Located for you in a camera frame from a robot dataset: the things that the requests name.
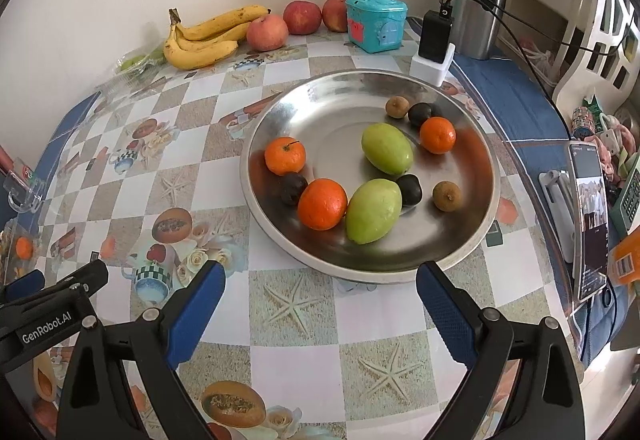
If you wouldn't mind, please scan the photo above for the black power adapter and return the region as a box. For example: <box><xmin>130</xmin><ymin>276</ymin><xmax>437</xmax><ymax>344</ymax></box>
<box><xmin>418</xmin><ymin>4</ymin><xmax>452</xmax><ymax>64</ymax></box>

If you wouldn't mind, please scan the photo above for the green mango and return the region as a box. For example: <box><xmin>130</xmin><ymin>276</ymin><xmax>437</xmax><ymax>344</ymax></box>
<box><xmin>361</xmin><ymin>122</ymin><xmax>413</xmax><ymax>175</ymax></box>
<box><xmin>345</xmin><ymin>179</ymin><xmax>402</xmax><ymax>245</ymax></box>

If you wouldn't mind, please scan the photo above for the orange tangerine with stem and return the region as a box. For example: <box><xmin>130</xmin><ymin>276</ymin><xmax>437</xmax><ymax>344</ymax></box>
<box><xmin>264</xmin><ymin>137</ymin><xmax>306</xmax><ymax>177</ymax></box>

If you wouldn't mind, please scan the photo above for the white plastic chair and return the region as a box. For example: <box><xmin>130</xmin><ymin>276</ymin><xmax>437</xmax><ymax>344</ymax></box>
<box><xmin>553</xmin><ymin>0</ymin><xmax>639</xmax><ymax>119</ymax></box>

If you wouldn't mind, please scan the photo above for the blue plaid tablecloth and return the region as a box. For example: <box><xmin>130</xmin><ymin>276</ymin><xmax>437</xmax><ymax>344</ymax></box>
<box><xmin>0</xmin><ymin>16</ymin><xmax>632</xmax><ymax>366</ymax></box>

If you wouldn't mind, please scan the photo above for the smartphone on stand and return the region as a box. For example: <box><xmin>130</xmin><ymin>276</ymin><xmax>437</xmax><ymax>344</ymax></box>
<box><xmin>566</xmin><ymin>141</ymin><xmax>608</xmax><ymax>302</ymax></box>

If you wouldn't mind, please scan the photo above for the small brown kiwi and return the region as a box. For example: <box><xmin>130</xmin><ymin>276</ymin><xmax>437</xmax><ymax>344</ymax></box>
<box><xmin>385</xmin><ymin>95</ymin><xmax>411</xmax><ymax>119</ymax></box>
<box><xmin>432</xmin><ymin>181</ymin><xmax>463</xmax><ymax>212</ymax></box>

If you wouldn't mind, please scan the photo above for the black cable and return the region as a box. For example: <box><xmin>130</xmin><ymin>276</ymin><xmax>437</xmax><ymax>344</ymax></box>
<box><xmin>434</xmin><ymin>0</ymin><xmax>622</xmax><ymax>361</ymax></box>

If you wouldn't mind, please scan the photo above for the plastic bag green fruit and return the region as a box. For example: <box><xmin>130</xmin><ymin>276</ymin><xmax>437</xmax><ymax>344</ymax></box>
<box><xmin>114</xmin><ymin>44</ymin><xmax>166</xmax><ymax>79</ymax></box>

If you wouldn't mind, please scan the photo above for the dark plum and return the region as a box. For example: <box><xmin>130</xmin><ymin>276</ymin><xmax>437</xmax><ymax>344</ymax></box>
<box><xmin>280</xmin><ymin>172</ymin><xmax>308</xmax><ymax>207</ymax></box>
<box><xmin>407</xmin><ymin>103</ymin><xmax>434</xmax><ymax>129</ymax></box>
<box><xmin>396</xmin><ymin>174</ymin><xmax>423</xmax><ymax>207</ymax></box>

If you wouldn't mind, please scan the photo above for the white phone stand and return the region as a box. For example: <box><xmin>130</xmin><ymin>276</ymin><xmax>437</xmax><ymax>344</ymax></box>
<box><xmin>538</xmin><ymin>170</ymin><xmax>575</xmax><ymax>263</ymax></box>

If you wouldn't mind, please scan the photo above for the middle red apple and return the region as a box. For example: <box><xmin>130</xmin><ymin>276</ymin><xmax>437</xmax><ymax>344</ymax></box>
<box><xmin>282</xmin><ymin>0</ymin><xmax>322</xmax><ymax>36</ymax></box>

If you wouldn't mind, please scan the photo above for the large steel plate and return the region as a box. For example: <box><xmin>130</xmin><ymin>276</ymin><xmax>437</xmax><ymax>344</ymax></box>
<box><xmin>240</xmin><ymin>69</ymin><xmax>500</xmax><ymax>284</ymax></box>

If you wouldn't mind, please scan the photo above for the orange box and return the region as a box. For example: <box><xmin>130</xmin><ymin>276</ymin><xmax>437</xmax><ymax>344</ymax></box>
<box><xmin>608</xmin><ymin>229</ymin><xmax>640</xmax><ymax>286</ymax></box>

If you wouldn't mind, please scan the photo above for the green calculator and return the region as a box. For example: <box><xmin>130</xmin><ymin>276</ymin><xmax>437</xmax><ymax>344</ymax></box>
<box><xmin>610</xmin><ymin>158</ymin><xmax>640</xmax><ymax>238</ymax></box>

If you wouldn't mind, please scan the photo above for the pale red apple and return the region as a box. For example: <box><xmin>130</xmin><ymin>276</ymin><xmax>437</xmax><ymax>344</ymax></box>
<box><xmin>246</xmin><ymin>14</ymin><xmax>288</xmax><ymax>52</ymax></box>

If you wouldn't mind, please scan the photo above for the teal toy house box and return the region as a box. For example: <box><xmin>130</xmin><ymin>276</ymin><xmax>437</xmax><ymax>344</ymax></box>
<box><xmin>345</xmin><ymin>0</ymin><xmax>408</xmax><ymax>54</ymax></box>

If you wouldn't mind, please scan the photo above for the right red apple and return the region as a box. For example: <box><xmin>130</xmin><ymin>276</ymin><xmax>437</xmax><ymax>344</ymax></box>
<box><xmin>322</xmin><ymin>0</ymin><xmax>347</xmax><ymax>33</ymax></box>

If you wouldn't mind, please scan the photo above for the clear glass mug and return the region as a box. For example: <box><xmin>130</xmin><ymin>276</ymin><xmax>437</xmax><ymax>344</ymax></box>
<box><xmin>3</xmin><ymin>158</ymin><xmax>46</xmax><ymax>215</ymax></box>

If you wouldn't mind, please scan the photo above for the yellow banana bunch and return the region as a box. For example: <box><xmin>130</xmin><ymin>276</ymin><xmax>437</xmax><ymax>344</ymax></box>
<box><xmin>163</xmin><ymin>5</ymin><xmax>270</xmax><ymax>70</ymax></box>

